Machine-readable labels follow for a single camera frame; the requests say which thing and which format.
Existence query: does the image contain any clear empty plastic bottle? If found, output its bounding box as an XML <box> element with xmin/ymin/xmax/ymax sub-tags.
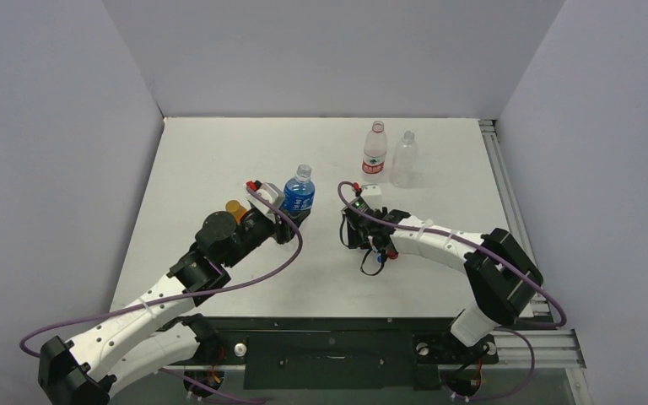
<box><xmin>390</xmin><ymin>131</ymin><xmax>419</xmax><ymax>188</ymax></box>

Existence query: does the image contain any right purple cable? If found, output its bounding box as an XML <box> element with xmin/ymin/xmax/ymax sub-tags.
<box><xmin>337</xmin><ymin>181</ymin><xmax>568</xmax><ymax>402</ymax></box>

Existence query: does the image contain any red label water bottle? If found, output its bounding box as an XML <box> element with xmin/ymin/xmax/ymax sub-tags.
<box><xmin>361</xmin><ymin>121</ymin><xmax>388</xmax><ymax>183</ymax></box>

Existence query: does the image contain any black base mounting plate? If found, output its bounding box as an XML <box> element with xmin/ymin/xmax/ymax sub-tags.
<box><xmin>105</xmin><ymin>316</ymin><xmax>554</xmax><ymax>392</ymax></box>

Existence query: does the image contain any orange juice bottle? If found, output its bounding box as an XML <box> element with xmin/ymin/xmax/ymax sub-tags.
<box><xmin>225</xmin><ymin>200</ymin><xmax>248</xmax><ymax>224</ymax></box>

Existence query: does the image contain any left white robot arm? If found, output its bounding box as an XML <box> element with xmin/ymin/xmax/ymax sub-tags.
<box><xmin>38</xmin><ymin>208</ymin><xmax>311</xmax><ymax>404</ymax></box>

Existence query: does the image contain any purple cable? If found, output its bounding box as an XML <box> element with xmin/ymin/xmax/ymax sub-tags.
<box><xmin>337</xmin><ymin>181</ymin><xmax>568</xmax><ymax>402</ymax></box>
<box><xmin>19</xmin><ymin>183</ymin><xmax>305</xmax><ymax>360</ymax></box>

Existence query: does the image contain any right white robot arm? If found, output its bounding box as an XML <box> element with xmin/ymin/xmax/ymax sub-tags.
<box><xmin>342</xmin><ymin>197</ymin><xmax>543</xmax><ymax>360</ymax></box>

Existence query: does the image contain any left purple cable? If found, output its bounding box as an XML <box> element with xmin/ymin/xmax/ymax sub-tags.
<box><xmin>19</xmin><ymin>183</ymin><xmax>305</xmax><ymax>360</ymax></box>

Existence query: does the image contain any aluminium rail frame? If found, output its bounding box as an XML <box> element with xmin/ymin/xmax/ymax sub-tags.
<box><xmin>479</xmin><ymin>118</ymin><xmax>586</xmax><ymax>370</ymax></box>

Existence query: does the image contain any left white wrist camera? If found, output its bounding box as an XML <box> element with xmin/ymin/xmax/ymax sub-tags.
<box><xmin>244</xmin><ymin>181</ymin><xmax>284</xmax><ymax>215</ymax></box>

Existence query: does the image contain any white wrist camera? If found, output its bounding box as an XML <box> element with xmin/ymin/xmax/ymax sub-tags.
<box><xmin>359</xmin><ymin>184</ymin><xmax>384</xmax><ymax>209</ymax></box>
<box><xmin>244</xmin><ymin>181</ymin><xmax>284</xmax><ymax>215</ymax></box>

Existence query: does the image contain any blue label water bottle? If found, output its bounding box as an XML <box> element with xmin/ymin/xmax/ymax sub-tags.
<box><xmin>282</xmin><ymin>165</ymin><xmax>316</xmax><ymax>214</ymax></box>

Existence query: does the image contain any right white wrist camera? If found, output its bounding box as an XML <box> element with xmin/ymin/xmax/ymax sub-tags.
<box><xmin>359</xmin><ymin>184</ymin><xmax>384</xmax><ymax>209</ymax></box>

